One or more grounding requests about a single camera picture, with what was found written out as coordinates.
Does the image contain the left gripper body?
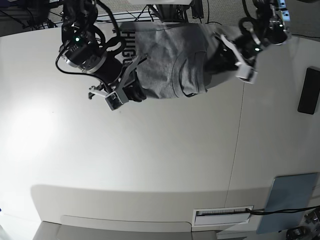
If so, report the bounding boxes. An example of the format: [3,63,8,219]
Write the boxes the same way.
[234,36,262,67]

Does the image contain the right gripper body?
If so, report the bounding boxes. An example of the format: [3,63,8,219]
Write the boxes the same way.
[93,56,123,86]

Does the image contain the grey T-shirt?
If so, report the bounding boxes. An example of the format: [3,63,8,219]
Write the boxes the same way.
[119,22,208,99]

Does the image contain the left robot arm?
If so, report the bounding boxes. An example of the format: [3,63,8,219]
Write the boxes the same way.
[206,0,291,72]

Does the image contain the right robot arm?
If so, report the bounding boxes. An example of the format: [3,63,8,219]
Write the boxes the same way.
[57,0,240,108]

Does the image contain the black rectangular box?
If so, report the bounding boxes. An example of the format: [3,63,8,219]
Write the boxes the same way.
[297,66,320,115]

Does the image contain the blue-grey flat board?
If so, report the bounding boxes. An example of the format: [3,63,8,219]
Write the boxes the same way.
[256,172,319,235]

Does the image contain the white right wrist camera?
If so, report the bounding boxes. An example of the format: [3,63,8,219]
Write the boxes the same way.
[104,89,129,111]

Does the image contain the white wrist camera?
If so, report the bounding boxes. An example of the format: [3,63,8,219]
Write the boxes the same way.
[104,89,129,111]
[235,64,258,84]

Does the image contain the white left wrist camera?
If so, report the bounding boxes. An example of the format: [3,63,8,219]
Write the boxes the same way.
[235,64,258,84]

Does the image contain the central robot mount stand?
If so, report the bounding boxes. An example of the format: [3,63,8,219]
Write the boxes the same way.
[146,0,204,23]

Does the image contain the black cable on table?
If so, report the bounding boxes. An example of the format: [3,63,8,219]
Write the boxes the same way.
[246,205,320,216]

